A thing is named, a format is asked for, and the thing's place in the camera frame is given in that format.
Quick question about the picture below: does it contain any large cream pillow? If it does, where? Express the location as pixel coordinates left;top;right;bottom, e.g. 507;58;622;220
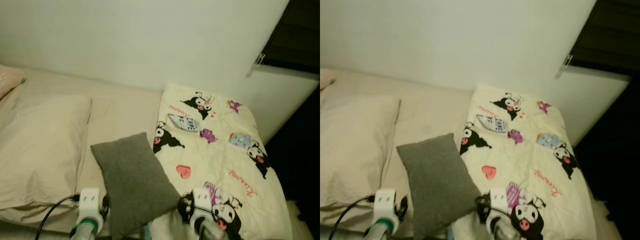
320;95;401;209
0;94;93;211

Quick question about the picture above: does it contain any cream bed sheet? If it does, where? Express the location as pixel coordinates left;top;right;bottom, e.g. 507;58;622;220
320;67;610;240
0;65;302;240

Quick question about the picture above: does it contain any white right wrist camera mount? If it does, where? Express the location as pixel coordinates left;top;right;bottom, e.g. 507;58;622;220
192;188;214;221
488;187;512;221

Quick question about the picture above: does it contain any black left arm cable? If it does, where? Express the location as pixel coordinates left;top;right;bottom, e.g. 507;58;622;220
34;194;81;240
329;195;376;240

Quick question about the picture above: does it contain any white remote control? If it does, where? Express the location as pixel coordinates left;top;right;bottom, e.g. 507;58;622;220
475;114;510;134
167;113;201;133

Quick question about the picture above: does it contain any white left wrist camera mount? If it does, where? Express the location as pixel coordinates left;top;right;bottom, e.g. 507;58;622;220
373;188;400;221
78;187;104;221

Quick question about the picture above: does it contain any grey pillow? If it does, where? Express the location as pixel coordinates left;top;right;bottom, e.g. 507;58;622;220
396;133;484;240
90;132;182;239

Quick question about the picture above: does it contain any dark window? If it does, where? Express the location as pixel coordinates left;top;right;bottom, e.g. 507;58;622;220
568;0;640;77
259;0;321;75

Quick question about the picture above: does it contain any cartoon print cream blanket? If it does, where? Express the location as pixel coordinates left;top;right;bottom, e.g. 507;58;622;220
149;82;294;240
451;83;599;240

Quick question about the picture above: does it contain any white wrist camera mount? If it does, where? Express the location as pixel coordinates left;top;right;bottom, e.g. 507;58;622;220
488;187;512;221
373;188;400;221
192;188;214;221
78;187;104;221

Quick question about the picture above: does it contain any pink patterned pillow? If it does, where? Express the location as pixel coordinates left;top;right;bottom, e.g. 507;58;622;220
0;64;27;99

